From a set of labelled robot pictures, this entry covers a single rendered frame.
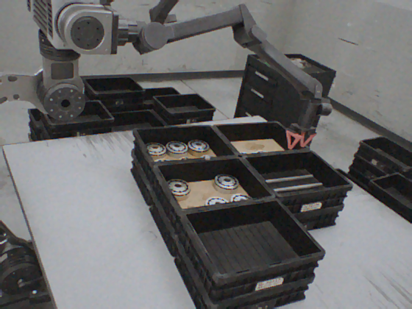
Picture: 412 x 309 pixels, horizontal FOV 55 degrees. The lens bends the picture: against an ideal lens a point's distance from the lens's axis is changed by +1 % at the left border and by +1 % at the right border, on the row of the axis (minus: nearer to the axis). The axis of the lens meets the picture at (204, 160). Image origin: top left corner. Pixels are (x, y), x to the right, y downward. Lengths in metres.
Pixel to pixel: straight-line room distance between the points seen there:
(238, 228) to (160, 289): 0.35
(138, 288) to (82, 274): 0.20
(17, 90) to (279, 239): 1.08
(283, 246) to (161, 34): 0.84
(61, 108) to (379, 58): 4.08
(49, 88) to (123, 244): 0.62
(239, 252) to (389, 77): 3.85
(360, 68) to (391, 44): 0.45
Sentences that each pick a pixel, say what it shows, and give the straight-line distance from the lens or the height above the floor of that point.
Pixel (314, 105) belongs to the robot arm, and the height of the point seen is 1.22.
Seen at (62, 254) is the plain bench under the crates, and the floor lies 0.70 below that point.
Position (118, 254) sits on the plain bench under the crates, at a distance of 1.50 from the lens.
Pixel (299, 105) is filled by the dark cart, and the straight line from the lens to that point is 3.38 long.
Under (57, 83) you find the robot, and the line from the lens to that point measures 1.50.
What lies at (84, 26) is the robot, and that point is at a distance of 1.18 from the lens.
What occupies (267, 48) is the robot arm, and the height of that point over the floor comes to 1.41.
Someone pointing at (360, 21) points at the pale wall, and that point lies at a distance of 5.24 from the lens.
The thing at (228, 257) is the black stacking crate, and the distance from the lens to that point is 1.36.
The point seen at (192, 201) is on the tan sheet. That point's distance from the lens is 1.56.
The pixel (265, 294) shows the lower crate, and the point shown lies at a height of 0.80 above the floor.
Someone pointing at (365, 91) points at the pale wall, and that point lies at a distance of 5.15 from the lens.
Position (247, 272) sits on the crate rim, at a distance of 1.19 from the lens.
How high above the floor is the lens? 1.77
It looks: 31 degrees down
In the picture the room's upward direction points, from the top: 11 degrees clockwise
